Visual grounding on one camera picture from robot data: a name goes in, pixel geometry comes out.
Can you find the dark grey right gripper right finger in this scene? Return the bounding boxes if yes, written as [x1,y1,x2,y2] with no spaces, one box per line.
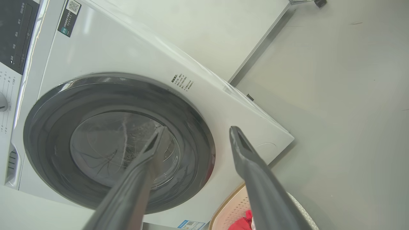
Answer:
[229,126,313,230]

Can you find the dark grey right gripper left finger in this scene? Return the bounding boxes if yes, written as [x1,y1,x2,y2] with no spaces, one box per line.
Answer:
[82,126,166,230]

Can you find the white perforated laundry basket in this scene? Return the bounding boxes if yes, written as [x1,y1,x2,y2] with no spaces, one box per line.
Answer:
[208,183,315,230]

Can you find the red garment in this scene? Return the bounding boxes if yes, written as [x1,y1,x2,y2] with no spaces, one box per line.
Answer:
[228,210,253,230]

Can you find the round dark washing machine door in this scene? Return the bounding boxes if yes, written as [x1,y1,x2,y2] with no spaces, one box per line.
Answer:
[23,72,216,215]

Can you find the white front-load washing machine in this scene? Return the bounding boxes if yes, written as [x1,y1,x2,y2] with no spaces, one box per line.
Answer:
[0,0,295,230]

